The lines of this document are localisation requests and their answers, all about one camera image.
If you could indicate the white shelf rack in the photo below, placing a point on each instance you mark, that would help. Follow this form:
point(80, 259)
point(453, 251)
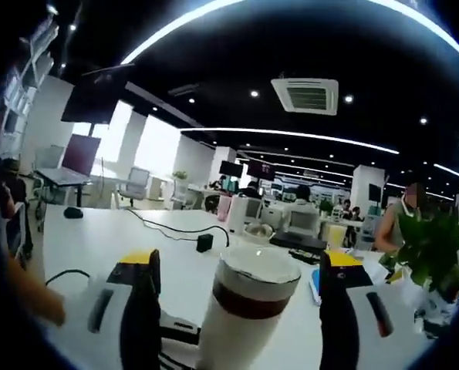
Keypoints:
point(40, 61)

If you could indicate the white plant wrapping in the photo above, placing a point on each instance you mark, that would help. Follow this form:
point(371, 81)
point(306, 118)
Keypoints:
point(437, 312)

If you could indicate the black power adapter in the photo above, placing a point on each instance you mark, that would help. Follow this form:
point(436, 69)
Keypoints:
point(205, 243)

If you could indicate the small potted plant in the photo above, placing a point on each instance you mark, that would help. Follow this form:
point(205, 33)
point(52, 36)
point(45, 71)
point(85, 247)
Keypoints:
point(326, 206)

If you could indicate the black laptop stand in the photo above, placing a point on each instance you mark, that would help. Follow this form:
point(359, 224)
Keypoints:
point(78, 196)

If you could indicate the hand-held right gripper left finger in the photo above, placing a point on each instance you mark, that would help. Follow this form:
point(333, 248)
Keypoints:
point(140, 316)

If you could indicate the black pillar monitor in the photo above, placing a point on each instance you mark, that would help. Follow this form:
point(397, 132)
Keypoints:
point(376, 192)

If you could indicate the laptop with maroon screen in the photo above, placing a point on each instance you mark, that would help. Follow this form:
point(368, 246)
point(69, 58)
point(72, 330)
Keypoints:
point(82, 156)

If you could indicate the grey office chair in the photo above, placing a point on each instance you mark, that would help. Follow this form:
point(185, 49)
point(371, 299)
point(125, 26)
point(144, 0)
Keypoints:
point(304, 223)
point(138, 179)

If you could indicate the white brown cup lid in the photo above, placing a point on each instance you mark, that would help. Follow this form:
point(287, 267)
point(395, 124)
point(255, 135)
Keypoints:
point(248, 300)

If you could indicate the pale yellow drink cup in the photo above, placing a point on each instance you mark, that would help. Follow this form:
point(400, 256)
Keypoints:
point(335, 237)

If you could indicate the small green plant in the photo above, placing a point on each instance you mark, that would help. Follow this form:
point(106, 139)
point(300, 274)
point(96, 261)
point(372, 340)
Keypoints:
point(180, 175)

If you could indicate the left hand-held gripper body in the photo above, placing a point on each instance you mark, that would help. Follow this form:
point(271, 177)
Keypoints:
point(90, 293)

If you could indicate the white water cup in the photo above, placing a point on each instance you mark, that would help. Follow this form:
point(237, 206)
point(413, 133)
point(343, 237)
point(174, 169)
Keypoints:
point(237, 343)

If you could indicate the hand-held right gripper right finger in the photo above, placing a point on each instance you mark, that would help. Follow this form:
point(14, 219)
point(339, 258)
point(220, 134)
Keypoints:
point(335, 316)

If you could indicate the black computer mouse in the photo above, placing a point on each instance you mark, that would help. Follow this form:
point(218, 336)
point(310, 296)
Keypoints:
point(73, 212)

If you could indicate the white box appliance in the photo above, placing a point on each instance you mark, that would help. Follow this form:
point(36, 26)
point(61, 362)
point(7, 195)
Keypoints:
point(237, 216)

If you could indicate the hanging black television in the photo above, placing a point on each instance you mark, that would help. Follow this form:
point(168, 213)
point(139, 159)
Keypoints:
point(90, 104)

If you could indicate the white office chair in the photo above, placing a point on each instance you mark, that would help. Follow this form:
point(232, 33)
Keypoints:
point(181, 190)

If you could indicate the black keyboard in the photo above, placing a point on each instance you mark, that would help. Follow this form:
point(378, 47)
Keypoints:
point(304, 255)

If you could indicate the green leafy plant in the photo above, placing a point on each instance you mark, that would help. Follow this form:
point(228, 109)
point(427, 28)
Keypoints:
point(429, 250)

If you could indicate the glass bowl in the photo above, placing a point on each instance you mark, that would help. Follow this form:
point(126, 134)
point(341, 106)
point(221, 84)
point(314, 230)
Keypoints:
point(258, 231)

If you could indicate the yellow packet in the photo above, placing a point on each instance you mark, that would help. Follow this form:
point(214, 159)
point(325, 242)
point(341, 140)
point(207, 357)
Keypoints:
point(400, 275)

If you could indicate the pink cup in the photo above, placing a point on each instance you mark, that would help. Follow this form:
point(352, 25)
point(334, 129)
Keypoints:
point(224, 210)

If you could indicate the black flat device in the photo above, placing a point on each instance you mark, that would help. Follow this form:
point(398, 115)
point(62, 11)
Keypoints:
point(298, 241)

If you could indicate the curved ceiling light strip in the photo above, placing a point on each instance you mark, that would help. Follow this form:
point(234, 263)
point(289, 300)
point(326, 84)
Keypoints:
point(175, 23)
point(291, 133)

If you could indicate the white table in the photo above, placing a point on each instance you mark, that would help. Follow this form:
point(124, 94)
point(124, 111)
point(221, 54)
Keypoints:
point(109, 239)

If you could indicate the blue tissue pack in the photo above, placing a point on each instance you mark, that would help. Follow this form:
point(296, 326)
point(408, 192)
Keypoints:
point(316, 285)

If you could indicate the ceiling air conditioner vent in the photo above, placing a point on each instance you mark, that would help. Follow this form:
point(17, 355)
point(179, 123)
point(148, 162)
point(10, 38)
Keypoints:
point(304, 96)

